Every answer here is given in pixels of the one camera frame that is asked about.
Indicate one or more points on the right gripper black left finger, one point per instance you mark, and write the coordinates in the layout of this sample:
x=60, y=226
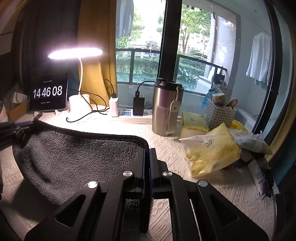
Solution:
x=139, y=183

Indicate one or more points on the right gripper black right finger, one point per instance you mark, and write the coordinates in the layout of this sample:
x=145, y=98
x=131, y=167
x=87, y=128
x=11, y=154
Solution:
x=159, y=185

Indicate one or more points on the purple and grey towel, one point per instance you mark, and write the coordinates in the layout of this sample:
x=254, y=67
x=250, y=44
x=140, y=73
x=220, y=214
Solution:
x=58, y=162

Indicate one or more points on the brown cardboard box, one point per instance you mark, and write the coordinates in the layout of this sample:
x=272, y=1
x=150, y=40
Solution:
x=18, y=111

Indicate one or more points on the yellow tissue pack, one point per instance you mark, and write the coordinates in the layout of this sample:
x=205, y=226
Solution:
x=210, y=152
x=193, y=124

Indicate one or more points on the black tablet showing clock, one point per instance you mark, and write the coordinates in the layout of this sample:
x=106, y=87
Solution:
x=48, y=92

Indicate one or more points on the white power strip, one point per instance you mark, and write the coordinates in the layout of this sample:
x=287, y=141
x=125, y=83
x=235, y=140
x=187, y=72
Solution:
x=127, y=116

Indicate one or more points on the white desk lamp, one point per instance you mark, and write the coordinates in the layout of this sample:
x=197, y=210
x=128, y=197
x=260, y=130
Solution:
x=79, y=103

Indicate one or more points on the black power adapter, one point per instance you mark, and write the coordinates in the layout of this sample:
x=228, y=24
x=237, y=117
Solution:
x=138, y=104

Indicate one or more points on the white phone charger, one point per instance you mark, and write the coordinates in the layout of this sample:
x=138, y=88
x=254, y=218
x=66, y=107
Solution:
x=113, y=107

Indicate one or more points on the stainless steel thermos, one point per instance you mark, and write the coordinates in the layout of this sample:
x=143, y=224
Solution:
x=166, y=103

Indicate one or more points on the white perforated basket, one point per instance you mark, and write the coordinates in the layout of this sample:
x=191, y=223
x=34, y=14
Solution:
x=215, y=115

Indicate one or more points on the crumpled white plastic bag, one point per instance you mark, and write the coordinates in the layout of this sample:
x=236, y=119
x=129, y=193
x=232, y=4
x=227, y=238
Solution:
x=250, y=141

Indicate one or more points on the dark green curtain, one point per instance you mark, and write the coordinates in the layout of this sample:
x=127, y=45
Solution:
x=41, y=28

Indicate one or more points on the cat on balcony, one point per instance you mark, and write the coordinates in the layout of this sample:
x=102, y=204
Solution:
x=218, y=79

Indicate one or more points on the yellow curtain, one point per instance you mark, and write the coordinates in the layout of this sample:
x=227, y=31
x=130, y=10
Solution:
x=96, y=34

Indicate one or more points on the white hanging shirt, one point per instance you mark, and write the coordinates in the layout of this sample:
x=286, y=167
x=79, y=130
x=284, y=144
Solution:
x=259, y=67

